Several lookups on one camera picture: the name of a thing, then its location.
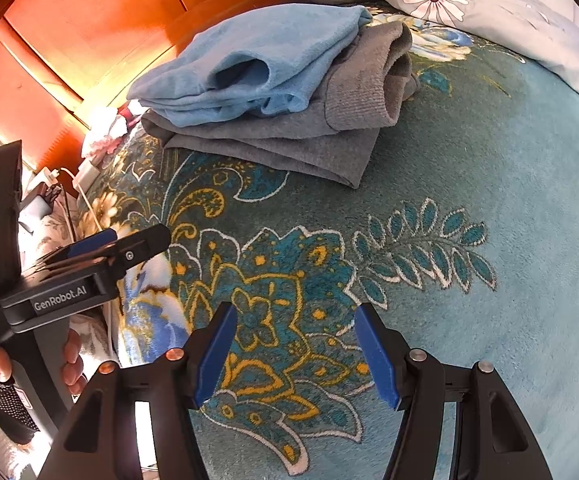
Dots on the light blue long-sleeved shirt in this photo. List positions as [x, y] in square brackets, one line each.
[249, 60]

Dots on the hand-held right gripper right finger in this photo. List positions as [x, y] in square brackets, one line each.
[377, 355]

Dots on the person's left hand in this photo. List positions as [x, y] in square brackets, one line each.
[74, 360]

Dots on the grey knit sweater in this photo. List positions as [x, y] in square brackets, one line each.
[269, 145]

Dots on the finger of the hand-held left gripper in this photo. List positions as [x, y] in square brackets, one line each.
[142, 247]
[89, 244]

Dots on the pink white cloth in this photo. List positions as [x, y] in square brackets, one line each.
[106, 130]

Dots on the black power adapter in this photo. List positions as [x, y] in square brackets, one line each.
[49, 200]

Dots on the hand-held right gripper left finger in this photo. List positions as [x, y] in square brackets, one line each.
[214, 350]

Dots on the daisy print grey-blue quilt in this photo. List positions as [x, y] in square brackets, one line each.
[494, 15]

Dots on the orange wooden headboard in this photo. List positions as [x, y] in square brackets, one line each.
[94, 20]

